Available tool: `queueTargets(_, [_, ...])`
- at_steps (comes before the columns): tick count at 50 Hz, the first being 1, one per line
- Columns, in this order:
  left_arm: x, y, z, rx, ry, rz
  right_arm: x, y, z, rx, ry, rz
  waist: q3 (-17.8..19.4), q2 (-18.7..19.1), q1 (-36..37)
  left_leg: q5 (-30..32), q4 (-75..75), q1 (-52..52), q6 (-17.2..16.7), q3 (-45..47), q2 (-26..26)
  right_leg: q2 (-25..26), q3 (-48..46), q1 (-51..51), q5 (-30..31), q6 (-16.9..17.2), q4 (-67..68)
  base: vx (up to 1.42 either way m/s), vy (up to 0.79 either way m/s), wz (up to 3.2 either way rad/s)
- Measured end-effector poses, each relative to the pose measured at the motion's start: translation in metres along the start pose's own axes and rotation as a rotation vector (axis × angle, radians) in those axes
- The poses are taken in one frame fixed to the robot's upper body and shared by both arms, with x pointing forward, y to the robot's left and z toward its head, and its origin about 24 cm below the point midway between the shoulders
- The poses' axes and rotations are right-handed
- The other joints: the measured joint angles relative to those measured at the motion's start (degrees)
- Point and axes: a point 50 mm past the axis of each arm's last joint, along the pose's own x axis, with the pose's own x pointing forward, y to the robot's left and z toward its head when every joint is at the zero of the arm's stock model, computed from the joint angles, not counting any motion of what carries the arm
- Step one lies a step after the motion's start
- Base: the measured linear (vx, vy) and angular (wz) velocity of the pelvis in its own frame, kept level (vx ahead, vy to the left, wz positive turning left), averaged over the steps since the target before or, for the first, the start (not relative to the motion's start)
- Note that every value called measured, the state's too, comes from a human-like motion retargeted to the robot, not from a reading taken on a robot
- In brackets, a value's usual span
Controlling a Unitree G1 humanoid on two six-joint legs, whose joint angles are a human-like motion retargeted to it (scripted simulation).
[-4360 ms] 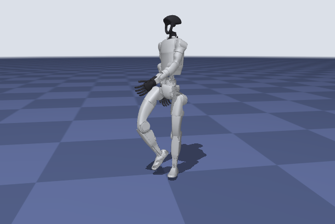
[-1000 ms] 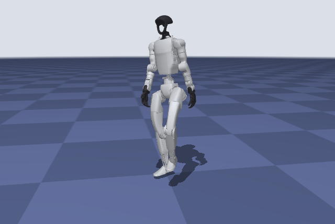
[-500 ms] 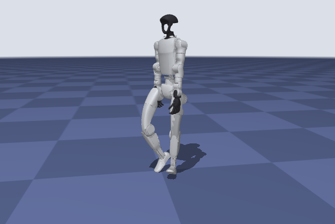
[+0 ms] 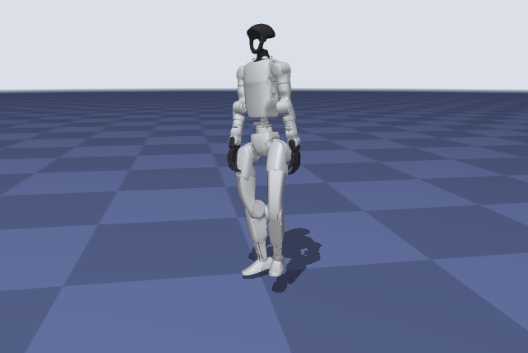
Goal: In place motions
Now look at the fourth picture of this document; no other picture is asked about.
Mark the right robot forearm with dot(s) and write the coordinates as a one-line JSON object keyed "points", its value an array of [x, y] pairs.
{"points": [[237, 127]]}

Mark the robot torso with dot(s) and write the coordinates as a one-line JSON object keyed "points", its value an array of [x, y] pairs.
{"points": [[261, 95]]}

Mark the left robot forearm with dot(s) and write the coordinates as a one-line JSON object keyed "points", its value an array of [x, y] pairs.
{"points": [[291, 131]]}

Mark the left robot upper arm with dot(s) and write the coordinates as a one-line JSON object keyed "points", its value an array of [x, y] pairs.
{"points": [[281, 70]]}

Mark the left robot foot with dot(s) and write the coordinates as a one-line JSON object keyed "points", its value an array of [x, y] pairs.
{"points": [[277, 266]]}

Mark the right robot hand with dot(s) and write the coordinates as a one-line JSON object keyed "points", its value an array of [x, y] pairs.
{"points": [[232, 155]]}

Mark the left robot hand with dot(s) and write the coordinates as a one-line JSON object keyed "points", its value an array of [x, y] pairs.
{"points": [[295, 157]]}

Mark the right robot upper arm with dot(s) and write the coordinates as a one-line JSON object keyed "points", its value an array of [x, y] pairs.
{"points": [[240, 106]]}

